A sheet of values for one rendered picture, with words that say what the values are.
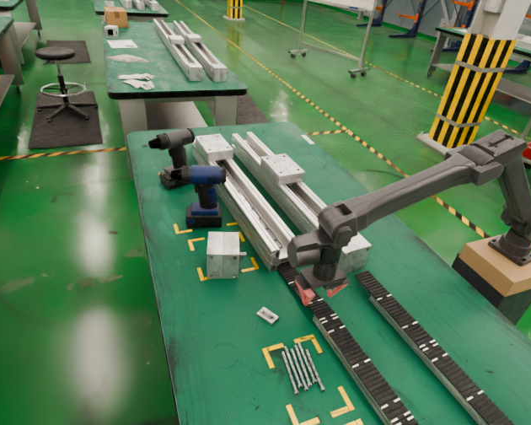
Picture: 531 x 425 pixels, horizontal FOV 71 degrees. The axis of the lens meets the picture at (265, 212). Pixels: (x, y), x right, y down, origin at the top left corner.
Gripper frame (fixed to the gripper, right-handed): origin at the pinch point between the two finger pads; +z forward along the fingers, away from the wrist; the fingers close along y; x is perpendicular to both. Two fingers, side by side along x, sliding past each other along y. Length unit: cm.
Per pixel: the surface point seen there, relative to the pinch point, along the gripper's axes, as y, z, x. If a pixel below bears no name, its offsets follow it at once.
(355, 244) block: -19.5, -4.0, -10.4
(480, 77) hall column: -299, 6, -175
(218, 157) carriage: -1, -4, -75
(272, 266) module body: 2.8, 5.0, -19.3
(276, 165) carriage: -17, -7, -57
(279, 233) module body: -2.8, -1.0, -26.7
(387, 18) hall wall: -862, 63, -909
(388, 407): 1.2, 2.3, 29.5
